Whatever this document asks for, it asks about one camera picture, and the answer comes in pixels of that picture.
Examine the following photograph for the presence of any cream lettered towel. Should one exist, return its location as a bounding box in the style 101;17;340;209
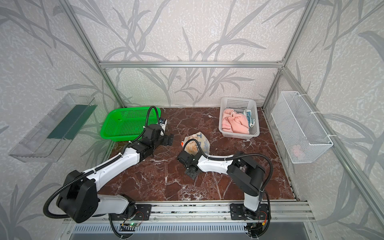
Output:
181;132;210;156

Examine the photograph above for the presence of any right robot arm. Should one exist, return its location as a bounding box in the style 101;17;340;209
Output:
177;150;266;212

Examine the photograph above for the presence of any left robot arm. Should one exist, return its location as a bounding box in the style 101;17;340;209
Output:
56;124;174;223

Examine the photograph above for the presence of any green plastic basket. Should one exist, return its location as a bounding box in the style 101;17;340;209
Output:
100;107;161;142

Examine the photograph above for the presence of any pink towel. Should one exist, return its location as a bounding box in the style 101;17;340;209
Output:
222;109;250;135

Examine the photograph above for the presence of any white plastic basket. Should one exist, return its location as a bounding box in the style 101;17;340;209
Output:
219;97;260;140

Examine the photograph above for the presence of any teal patterned towel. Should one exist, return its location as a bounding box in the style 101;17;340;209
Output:
243;110;256;128

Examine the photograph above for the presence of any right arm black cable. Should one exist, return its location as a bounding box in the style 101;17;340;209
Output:
182;138;274;193

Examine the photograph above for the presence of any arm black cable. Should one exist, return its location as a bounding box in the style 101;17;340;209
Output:
42;105;160;219
182;138;274;193

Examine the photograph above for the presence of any aluminium front rail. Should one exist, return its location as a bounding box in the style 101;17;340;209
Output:
62;200;316;224

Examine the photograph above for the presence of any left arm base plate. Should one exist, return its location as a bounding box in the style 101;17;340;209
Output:
110;204;152;221

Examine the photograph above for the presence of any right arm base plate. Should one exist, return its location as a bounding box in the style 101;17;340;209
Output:
230;203;271;221

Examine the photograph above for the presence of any aluminium cage frame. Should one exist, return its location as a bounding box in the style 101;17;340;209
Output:
59;1;384;224

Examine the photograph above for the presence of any pink object in wire basket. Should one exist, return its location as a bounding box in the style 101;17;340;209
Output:
293;145;305;161

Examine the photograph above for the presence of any white wire mesh basket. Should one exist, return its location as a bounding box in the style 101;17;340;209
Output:
272;91;333;164

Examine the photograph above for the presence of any clear acrylic wall shelf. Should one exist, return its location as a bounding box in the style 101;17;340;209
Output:
9;94;97;163

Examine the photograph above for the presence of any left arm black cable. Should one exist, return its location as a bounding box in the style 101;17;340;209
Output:
42;105;160;219

